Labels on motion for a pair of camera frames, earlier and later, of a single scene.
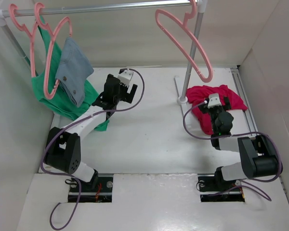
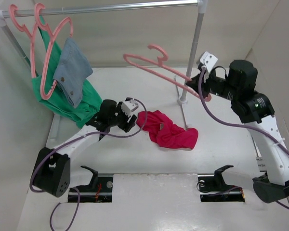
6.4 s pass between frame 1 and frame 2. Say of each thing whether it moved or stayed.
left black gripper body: moved
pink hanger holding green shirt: stayed
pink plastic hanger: moved
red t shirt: moved
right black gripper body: moved
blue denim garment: stayed
